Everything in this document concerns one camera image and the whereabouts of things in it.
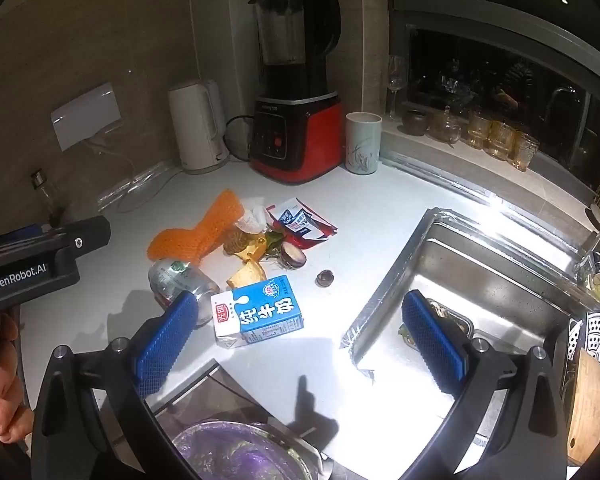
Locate crushed plastic bottle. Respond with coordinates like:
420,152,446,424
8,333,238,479
148,258,221,326

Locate green leaves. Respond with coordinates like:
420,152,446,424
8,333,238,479
265,230,288,261

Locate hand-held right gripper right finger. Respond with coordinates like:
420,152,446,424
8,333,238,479
397,290,571,480

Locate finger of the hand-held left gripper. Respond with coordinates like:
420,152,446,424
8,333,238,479
10,216,112,261

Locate orange peel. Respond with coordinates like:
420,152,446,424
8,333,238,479
227,237,268,288

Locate wooden cutting board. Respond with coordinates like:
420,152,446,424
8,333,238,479
562,347,600,468

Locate alcohol wipe packets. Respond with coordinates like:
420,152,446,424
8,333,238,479
265,197,338,251

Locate white tissue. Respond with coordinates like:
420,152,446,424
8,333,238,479
237,195,273,233

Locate glass bottle with metal cap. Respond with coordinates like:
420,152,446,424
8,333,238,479
30,169,63,226

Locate dark window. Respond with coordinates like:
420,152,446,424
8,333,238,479
387,0,600,191

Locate white floral ceramic cup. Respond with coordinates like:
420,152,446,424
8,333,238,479
345,111,382,175

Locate stainless steel sink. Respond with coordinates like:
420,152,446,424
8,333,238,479
340,206,600,411

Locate white electric kettle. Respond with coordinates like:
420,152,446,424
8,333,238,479
167,79,230,176

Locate chrome faucet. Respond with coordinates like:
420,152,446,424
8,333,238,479
574,204,600,281

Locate black power cable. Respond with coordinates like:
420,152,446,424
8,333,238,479
225,114,256,162

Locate white wall socket cover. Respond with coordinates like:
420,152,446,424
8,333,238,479
50,82,121,152

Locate blue and white wipe packet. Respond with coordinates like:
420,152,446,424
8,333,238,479
275,208,313,236

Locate purple onion piece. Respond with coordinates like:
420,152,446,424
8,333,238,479
279,244,307,270

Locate dark brown teapot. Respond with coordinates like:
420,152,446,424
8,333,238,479
401,109,431,137

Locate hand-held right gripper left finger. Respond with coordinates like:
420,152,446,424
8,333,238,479
30,290,201,480

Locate orange mesh net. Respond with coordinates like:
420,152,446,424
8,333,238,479
147,189,246,266

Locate clear wine glass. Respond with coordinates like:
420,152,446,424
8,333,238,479
386,55,407,122

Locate person's left hand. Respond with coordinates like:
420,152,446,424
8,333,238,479
0,311,33,443

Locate clear glass teapot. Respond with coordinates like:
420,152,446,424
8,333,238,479
427,107,463,143

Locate red and black blender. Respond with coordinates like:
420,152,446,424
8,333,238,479
247,0,343,184

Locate trash bin with purple bag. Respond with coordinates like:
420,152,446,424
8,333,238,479
172,420,331,480

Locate blue and white milk carton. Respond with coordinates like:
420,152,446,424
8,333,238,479
211,275,304,349

